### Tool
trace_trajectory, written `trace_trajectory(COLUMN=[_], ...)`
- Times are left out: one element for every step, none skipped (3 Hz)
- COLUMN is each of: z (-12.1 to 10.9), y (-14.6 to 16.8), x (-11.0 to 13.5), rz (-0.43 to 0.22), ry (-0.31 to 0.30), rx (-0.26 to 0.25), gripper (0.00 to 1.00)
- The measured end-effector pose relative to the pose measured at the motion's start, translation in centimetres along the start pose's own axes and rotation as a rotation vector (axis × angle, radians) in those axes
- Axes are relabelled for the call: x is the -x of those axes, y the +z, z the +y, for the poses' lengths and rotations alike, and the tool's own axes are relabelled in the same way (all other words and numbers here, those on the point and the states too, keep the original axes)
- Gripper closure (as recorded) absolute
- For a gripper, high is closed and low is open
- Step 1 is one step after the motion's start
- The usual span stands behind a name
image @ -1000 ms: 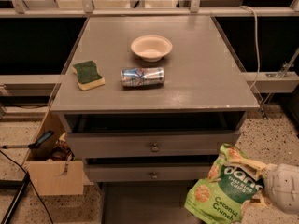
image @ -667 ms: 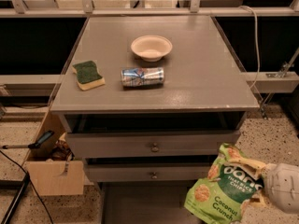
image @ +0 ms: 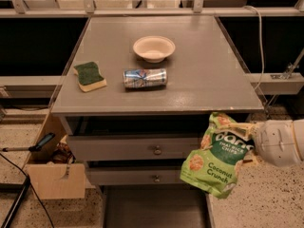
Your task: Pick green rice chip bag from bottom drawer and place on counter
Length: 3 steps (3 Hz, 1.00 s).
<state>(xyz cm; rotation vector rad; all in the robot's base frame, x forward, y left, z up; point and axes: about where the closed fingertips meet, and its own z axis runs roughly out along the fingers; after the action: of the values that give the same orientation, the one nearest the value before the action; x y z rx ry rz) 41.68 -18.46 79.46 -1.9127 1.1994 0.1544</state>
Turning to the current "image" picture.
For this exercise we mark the grey drawer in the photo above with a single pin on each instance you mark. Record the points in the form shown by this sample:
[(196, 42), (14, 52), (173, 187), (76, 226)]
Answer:
[(133, 147), (134, 175), (155, 206)]

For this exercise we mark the wooden box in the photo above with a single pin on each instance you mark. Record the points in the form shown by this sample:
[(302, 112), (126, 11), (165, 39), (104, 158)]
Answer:
[(54, 181)]

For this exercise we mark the green yellow sponge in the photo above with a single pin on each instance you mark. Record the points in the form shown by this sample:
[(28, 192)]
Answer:
[(89, 76)]

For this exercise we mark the grey top drawer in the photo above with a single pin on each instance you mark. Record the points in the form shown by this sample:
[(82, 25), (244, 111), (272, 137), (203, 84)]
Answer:
[(133, 147)]

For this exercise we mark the white paper bowl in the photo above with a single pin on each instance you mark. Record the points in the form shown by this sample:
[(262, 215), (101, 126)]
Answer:
[(154, 49)]

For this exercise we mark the black handled tool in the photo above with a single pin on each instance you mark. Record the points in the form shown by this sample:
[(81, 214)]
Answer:
[(35, 148)]

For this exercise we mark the grey middle drawer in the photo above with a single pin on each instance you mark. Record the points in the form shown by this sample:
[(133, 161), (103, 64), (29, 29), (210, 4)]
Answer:
[(134, 175)]

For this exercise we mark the grey drawer cabinet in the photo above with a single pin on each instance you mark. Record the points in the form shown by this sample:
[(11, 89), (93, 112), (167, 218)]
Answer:
[(204, 75)]

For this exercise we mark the grey bottom drawer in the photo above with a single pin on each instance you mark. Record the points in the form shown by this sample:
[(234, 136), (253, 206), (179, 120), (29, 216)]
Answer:
[(155, 206)]

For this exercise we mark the green rice chip bag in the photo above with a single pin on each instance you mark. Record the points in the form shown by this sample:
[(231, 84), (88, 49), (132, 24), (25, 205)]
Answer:
[(215, 166)]

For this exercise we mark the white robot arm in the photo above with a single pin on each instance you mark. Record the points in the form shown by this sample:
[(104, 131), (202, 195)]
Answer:
[(299, 133)]

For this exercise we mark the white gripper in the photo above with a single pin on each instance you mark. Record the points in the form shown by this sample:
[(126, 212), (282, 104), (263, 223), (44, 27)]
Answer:
[(274, 142)]

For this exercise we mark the crushed blue soda can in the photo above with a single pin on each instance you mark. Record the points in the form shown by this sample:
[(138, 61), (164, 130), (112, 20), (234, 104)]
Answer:
[(141, 78)]

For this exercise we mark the brown snack bags in box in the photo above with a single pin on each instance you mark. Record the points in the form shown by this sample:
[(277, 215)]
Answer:
[(62, 152)]

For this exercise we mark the metal bracket clamp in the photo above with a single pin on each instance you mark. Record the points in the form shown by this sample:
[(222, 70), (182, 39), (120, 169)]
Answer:
[(290, 68)]

